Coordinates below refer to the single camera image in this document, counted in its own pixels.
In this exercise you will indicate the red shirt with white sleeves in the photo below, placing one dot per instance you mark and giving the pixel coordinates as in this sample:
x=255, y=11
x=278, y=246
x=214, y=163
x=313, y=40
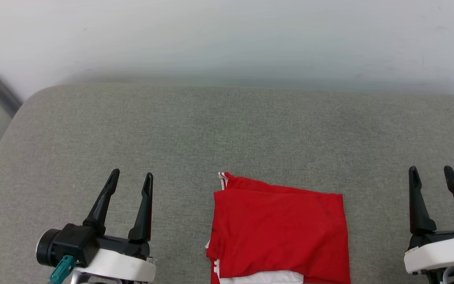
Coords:
x=282, y=232

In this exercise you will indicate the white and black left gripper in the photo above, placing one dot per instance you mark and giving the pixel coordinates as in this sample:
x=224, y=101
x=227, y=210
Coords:
x=120, y=266

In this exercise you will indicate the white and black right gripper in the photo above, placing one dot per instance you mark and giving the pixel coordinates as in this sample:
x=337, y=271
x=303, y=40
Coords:
x=441, y=252

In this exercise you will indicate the grey fabric sofa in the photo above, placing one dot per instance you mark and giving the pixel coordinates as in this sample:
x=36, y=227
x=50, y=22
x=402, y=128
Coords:
x=211, y=134

